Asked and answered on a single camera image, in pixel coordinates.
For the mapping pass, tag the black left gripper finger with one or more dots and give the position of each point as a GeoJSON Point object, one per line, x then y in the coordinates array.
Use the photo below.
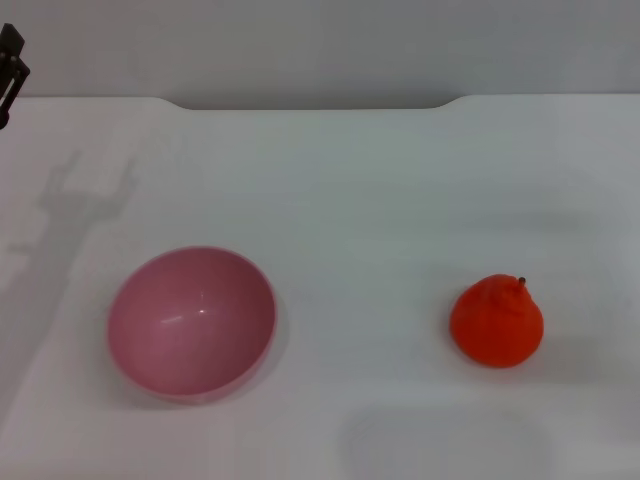
{"type": "Point", "coordinates": [11, 75]}

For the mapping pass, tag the pink plastic bowl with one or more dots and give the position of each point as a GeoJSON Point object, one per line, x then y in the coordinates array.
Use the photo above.
{"type": "Point", "coordinates": [190, 325]}

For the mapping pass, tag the orange toy fruit with stem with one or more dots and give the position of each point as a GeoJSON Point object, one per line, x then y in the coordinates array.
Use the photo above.
{"type": "Point", "coordinates": [495, 330]}

